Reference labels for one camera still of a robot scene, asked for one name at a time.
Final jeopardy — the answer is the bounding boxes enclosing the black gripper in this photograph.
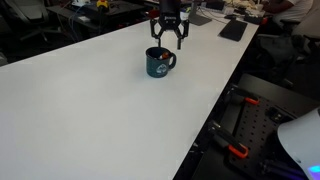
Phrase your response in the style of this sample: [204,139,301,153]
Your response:
[150,0,190,51]

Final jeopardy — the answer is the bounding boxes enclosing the white marker with orange cap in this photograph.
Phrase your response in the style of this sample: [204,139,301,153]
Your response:
[158,49,171,61]

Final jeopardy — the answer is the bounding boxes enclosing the dark teal mug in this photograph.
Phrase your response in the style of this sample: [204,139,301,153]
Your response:
[145,46,177,79]

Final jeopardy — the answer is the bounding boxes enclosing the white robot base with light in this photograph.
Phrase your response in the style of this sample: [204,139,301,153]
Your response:
[277,108,320,175]

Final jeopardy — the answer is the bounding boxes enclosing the grey monitor stand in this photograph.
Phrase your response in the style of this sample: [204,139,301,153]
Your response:
[188,0,213,27]

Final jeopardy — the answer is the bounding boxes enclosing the black side desk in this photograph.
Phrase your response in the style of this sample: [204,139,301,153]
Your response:
[46,0,151,34]

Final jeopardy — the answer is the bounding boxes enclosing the black keyboard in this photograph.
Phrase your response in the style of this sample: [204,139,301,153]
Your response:
[218,19,249,43]

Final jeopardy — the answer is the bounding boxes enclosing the yellow emergency stop button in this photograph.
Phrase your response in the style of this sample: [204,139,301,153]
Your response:
[96,0,110,10]

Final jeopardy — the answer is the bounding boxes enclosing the person in white shirt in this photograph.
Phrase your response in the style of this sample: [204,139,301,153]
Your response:
[263,0,316,24]

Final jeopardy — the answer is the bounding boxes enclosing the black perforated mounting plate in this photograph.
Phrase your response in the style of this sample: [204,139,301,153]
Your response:
[191,73,320,180]

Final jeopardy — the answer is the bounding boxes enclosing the grey office chair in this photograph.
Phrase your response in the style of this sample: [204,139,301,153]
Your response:
[3,0,52,42]

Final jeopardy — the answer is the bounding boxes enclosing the blue cables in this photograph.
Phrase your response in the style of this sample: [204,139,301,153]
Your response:
[67,5,84,35]

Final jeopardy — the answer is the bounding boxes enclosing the black clamp with orange handle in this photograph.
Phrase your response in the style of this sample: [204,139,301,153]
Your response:
[226,86,260,107]
[208,121,250,160]

